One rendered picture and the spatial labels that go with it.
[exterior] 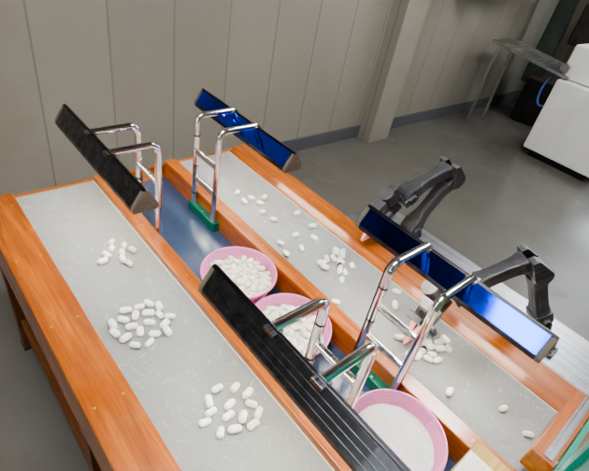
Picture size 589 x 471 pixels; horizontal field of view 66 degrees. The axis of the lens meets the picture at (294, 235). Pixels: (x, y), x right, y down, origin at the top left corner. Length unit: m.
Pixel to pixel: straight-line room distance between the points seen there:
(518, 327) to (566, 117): 4.26
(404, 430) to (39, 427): 1.44
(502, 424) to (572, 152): 4.18
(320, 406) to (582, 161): 4.75
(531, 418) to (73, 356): 1.30
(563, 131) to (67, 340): 4.90
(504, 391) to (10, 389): 1.91
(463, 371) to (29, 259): 1.42
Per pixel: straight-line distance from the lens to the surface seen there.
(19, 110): 2.93
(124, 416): 1.25
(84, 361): 1.36
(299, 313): 0.99
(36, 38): 2.84
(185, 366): 1.35
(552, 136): 5.46
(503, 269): 1.55
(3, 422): 2.24
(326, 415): 0.90
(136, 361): 1.37
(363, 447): 0.88
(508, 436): 1.50
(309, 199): 2.03
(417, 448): 1.37
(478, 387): 1.56
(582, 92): 5.33
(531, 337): 1.26
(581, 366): 1.98
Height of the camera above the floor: 1.83
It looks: 37 degrees down
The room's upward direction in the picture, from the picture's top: 12 degrees clockwise
